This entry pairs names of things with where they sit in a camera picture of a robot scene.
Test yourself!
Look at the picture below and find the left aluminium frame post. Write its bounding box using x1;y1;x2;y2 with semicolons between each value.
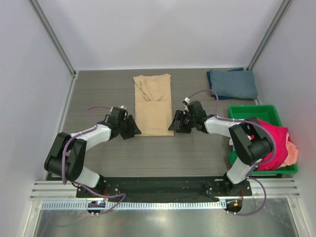
29;0;76;78

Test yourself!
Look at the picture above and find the salmon pink t shirt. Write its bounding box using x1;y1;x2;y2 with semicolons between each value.
280;133;299;168

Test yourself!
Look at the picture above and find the magenta t shirt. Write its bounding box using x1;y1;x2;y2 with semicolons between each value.
257;119;288;171

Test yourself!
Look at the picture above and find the green plastic bin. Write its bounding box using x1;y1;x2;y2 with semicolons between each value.
229;105;298;175

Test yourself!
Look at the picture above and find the right aluminium frame post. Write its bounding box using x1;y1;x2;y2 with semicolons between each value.
246;0;293;71

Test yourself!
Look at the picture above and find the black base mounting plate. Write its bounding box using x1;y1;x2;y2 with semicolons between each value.
91;176;252;203

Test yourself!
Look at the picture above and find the beige t shirt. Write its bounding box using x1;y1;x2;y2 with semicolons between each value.
133;74;174;137

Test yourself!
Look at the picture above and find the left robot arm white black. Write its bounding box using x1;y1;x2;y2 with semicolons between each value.
44;106;142;198

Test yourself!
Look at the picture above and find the slotted cable duct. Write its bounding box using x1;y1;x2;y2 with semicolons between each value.
41;199;226;211

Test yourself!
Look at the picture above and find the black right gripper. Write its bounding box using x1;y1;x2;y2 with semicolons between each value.
168;110;196;134

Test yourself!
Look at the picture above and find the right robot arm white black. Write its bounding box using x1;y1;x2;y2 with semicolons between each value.
168;101;277;196

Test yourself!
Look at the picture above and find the aluminium extrusion rail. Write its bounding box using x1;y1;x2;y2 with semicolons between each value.
30;181;77;200

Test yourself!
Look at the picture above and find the aluminium frame post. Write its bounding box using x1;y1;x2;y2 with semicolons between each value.
246;0;293;71
29;0;76;78

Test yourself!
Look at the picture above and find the folded grey-blue t shirt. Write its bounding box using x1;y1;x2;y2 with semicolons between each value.
210;70;258;100

